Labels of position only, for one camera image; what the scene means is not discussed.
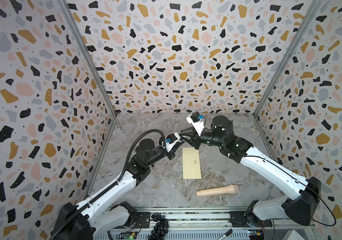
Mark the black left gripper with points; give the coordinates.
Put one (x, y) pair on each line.
(171, 152)

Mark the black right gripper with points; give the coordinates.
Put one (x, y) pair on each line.
(196, 137)

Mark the cream paper envelope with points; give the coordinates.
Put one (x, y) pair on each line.
(191, 164)

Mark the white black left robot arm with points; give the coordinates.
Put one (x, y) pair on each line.
(98, 214)

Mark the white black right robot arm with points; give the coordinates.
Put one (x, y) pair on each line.
(301, 195)

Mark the beige toy microphone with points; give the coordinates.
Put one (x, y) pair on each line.
(230, 189)

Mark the black bead cluster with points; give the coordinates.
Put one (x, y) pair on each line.
(160, 229)

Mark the black marker pen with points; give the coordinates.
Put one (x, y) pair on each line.
(228, 233)

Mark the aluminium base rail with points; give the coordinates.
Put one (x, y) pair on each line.
(209, 223)

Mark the aluminium corner post right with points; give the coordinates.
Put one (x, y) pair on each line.
(310, 14)

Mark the aluminium corner post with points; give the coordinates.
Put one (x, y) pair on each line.
(63, 6)
(310, 14)

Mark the aluminium corner post left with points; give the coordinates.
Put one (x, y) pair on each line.
(63, 6)

